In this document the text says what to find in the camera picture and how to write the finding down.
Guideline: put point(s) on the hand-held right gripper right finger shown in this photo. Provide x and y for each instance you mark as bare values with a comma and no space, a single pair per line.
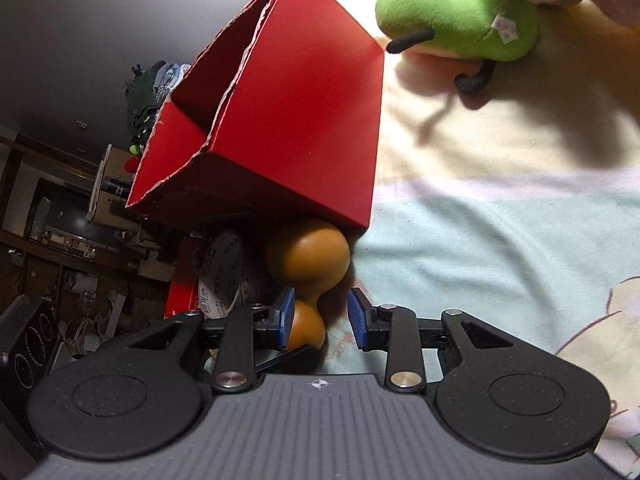
357,318

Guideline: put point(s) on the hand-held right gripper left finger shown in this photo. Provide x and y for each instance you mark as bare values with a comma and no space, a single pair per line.
286,319

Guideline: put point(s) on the orange wooden gourd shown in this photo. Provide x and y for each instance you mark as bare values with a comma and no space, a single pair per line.
307,260

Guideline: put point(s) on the red cardboard box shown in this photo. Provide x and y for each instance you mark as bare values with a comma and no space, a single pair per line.
295,125

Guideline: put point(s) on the white printed round packet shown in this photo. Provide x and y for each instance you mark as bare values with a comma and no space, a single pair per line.
217,275

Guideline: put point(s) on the red cardboard lid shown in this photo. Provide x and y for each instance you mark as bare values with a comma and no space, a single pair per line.
181,280

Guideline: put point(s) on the cartoon printed bed sheet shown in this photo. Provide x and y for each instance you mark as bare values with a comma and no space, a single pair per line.
475,240

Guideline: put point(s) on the brown cardboard box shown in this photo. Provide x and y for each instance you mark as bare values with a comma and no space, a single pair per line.
102,210

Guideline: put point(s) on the black bottle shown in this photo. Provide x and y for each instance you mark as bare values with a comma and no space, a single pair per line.
115,187

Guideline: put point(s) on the small red toy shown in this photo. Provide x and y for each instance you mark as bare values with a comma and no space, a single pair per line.
131,164

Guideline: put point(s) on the small yellow-green toy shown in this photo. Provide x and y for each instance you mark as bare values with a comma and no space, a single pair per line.
134,149

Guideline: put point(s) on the dark wooden shelf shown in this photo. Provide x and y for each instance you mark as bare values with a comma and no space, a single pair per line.
45,260

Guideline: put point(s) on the pile of folded clothes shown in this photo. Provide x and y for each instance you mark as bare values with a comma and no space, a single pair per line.
150,95

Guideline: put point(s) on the black appliance with circles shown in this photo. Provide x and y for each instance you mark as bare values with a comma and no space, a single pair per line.
25,360

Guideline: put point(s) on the green plush toy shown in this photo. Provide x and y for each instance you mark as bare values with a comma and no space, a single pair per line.
450,15

